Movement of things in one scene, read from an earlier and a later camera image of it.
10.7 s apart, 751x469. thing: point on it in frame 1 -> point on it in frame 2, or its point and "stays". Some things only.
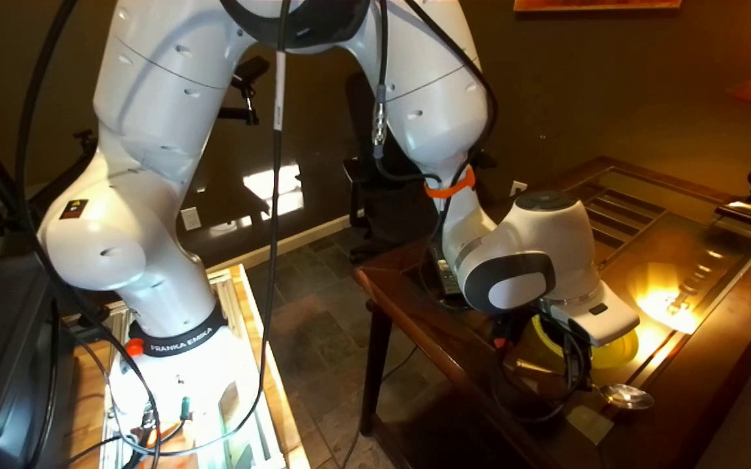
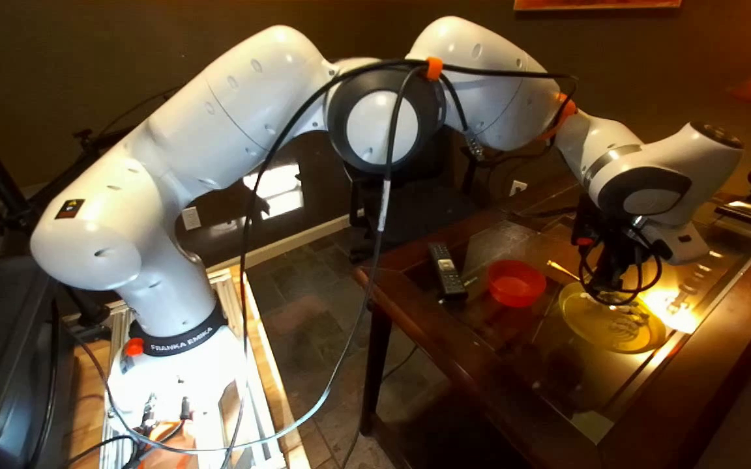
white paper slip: x=591 y=422 stays
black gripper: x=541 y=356 -> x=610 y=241
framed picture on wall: x=595 y=5 stays
